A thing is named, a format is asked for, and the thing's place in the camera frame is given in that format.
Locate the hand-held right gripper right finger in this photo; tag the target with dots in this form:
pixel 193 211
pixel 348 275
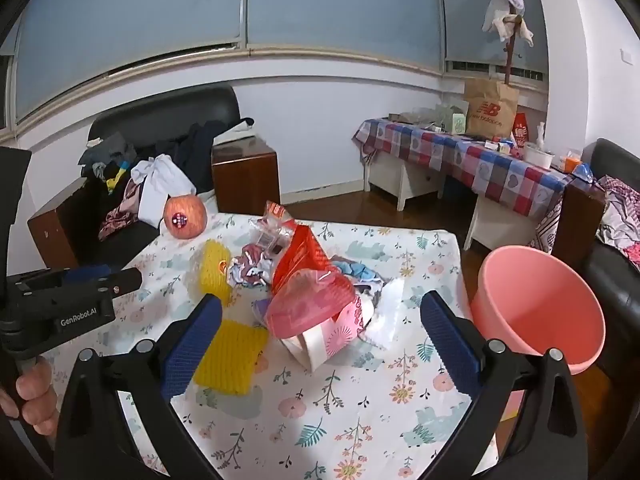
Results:
pixel 447 345

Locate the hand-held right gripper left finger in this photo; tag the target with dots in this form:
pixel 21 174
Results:
pixel 192 345

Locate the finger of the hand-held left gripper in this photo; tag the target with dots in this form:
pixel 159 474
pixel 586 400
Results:
pixel 87 272
pixel 125 280

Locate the plain yellow foam net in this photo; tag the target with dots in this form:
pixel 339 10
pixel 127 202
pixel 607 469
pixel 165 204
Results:
pixel 230 360

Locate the yellow foam net with sticker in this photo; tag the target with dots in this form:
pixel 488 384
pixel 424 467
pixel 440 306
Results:
pixel 215 272

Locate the purple wrapper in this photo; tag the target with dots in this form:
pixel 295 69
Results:
pixel 262 310

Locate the red white wrapper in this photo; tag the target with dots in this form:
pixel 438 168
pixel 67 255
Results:
pixel 250 270

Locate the pink plastic bucket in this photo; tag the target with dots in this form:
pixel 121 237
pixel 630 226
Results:
pixel 537 305

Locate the pink paper box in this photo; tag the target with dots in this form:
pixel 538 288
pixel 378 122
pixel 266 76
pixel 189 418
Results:
pixel 330 342

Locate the red plastic bag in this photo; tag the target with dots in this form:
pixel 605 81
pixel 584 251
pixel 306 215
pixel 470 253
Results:
pixel 305 290

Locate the person's left hand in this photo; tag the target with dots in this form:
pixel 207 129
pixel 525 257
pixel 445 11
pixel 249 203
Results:
pixel 35 395

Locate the brown wooden side table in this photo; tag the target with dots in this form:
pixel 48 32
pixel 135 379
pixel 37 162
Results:
pixel 245 175
pixel 55 230

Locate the pink floral cloth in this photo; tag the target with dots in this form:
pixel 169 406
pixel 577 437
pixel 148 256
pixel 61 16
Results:
pixel 120 210

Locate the red apple with sticker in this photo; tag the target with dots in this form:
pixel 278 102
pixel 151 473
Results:
pixel 185 217

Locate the white cloth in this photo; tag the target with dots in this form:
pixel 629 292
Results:
pixel 160 182

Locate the crumpled blue wrapper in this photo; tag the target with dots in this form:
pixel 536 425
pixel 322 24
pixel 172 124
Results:
pixel 357 270

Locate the grey and black clothes pile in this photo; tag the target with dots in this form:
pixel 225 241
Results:
pixel 107 155

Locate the white cabinet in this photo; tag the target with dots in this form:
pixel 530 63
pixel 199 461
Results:
pixel 405 180
pixel 500 225

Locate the clear package with red label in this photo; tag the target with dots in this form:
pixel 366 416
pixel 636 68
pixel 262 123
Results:
pixel 272 230

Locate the dark jacket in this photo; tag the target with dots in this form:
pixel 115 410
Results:
pixel 200 155

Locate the red patterned hanging cloth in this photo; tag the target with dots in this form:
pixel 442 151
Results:
pixel 547 230

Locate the black leather sofa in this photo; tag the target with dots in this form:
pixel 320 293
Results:
pixel 150 115

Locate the black leather armchair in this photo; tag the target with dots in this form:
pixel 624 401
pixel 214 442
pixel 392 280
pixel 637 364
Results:
pixel 615 300

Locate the dark wooden cabinet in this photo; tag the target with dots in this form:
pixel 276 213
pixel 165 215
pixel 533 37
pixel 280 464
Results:
pixel 580 225

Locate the grey folded cloth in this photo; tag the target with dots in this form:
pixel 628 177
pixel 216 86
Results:
pixel 235 135

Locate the checkered tablecloth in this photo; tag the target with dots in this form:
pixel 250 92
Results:
pixel 475 160

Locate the white bowl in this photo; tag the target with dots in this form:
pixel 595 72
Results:
pixel 537 156

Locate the pile of patterned clothes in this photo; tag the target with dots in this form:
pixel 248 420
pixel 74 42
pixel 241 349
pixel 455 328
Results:
pixel 620 220

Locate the orange packet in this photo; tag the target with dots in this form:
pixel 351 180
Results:
pixel 570 162

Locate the blue plastic bag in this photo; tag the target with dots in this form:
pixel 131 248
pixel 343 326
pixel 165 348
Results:
pixel 584 172

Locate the green tissue box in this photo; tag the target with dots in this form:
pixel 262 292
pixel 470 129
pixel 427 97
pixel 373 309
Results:
pixel 459 123

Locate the red packet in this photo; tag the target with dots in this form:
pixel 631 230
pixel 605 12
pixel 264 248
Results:
pixel 521 132

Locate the clear plastic bag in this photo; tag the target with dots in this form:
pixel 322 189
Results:
pixel 430 117

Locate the white figurine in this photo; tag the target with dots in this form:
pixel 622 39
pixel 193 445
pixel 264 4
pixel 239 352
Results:
pixel 540 132

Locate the brown paper bag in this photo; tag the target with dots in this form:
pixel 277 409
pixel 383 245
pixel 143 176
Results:
pixel 492 110

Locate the window with grey blinds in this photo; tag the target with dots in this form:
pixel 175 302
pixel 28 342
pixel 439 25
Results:
pixel 150 10

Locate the coat rack with white clothes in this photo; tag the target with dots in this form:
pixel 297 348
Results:
pixel 507 10

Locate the white wall switch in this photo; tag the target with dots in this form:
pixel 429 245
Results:
pixel 625 57

